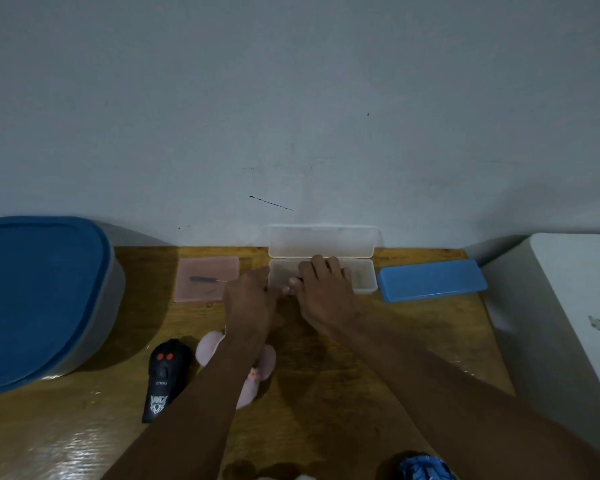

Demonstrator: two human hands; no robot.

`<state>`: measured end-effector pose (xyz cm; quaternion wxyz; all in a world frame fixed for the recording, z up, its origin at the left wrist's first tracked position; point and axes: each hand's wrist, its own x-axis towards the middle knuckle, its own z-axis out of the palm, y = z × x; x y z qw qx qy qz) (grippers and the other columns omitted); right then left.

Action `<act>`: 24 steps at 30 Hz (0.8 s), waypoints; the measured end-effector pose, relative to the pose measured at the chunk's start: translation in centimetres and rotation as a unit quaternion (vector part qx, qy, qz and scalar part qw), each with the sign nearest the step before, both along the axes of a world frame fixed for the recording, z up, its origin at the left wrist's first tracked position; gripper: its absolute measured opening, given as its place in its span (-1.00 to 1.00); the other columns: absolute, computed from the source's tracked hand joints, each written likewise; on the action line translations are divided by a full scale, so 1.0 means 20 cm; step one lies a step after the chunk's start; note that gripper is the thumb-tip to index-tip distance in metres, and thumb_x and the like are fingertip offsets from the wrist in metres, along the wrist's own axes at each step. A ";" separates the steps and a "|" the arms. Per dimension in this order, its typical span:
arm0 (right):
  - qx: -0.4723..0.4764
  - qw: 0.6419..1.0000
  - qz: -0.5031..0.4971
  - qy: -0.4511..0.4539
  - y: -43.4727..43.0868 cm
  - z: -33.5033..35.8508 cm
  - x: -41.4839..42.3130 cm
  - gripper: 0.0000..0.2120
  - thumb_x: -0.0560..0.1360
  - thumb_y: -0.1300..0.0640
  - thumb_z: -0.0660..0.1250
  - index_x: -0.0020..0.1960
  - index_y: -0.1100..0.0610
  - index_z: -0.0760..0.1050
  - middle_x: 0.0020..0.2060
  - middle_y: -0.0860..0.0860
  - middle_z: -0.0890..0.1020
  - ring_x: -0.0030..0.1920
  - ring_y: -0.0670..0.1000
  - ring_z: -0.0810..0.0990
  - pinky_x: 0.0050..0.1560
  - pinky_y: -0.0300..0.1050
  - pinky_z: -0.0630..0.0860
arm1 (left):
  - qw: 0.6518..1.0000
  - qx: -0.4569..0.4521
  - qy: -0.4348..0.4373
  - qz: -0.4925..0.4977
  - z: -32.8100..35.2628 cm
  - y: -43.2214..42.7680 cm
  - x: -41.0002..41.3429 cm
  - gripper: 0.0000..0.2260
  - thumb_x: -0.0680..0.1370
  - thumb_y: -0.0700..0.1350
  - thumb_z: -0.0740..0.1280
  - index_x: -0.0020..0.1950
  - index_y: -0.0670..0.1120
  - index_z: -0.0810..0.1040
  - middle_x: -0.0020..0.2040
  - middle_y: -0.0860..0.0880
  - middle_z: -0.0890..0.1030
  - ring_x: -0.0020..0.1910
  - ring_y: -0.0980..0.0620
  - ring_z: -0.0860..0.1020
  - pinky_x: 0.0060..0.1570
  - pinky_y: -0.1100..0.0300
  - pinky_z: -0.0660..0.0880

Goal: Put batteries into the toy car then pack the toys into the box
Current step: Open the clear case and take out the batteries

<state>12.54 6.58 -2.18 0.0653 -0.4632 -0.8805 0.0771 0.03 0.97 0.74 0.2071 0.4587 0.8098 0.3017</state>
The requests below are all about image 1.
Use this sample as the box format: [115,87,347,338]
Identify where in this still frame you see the white cabinet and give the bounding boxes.
[479,233,600,465]

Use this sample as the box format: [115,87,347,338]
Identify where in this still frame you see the person's right forearm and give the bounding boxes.
[332,314,600,480]

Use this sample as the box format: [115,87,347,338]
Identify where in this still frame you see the person's left forearm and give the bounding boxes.
[102,334,271,480]

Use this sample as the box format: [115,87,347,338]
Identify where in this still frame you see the pink flower plush toy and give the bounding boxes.
[195,331,277,411]

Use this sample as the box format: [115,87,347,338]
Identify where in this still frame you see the clear plastic case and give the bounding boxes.
[267,224,379,295]

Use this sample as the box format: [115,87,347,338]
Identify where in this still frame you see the blue plastic case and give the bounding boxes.
[377,258,489,304]

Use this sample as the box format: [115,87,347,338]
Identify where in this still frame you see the pink transparent case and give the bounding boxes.
[173,256,241,303]

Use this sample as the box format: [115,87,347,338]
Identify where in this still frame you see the blue container lid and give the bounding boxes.
[0,216,113,397]

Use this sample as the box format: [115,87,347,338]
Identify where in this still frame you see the blue toy car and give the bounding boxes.
[397,455,456,480]

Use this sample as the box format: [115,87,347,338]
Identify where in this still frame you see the person's left hand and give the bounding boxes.
[223,266,283,341]

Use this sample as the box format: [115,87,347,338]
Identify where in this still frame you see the black remote control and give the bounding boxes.
[141,338,192,424]

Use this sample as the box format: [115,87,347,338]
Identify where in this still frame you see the person's right hand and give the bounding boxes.
[287,254,366,341]

